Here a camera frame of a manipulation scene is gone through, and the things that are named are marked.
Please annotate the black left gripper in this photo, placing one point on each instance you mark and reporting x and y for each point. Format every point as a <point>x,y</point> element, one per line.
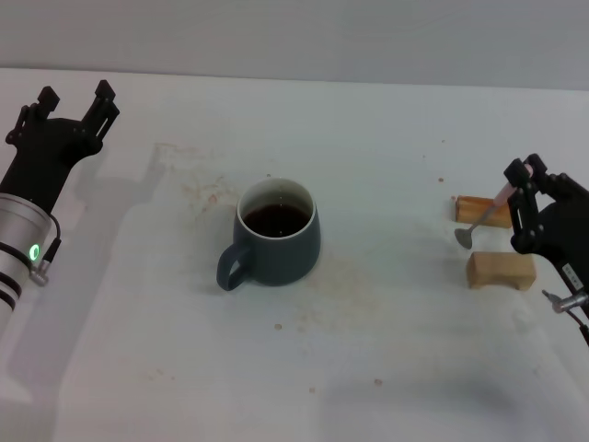
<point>46,156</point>

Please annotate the dark grey ceramic cup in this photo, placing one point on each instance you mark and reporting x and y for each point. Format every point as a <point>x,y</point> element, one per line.
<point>280,262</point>

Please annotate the dark coffee liquid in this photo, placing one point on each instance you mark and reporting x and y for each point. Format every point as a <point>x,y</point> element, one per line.
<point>276,221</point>

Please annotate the notched pale wooden block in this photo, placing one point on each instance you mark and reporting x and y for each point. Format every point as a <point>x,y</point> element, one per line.
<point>497,271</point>

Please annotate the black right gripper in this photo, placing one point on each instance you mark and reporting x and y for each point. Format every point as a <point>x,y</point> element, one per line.
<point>561,230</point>

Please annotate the stained wooden rest block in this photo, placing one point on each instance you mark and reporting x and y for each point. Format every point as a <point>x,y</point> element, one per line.
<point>474,212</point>

